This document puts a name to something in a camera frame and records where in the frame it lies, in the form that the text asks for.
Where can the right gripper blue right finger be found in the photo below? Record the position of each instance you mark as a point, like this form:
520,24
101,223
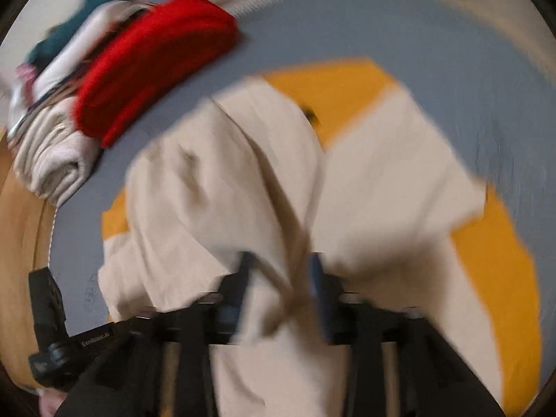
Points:
327,290

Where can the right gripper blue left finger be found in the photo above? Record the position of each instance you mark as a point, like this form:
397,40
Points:
232,290

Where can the beige and orange hooded jacket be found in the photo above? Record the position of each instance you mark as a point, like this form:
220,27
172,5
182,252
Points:
335,158

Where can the person's left hand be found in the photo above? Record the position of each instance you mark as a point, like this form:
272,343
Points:
50,401

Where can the cream folded quilt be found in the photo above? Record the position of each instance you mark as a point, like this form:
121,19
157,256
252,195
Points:
54,158

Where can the red folded blanket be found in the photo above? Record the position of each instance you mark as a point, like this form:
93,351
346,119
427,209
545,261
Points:
157,52

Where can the white folded bedding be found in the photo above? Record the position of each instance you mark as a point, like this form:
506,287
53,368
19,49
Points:
33,87

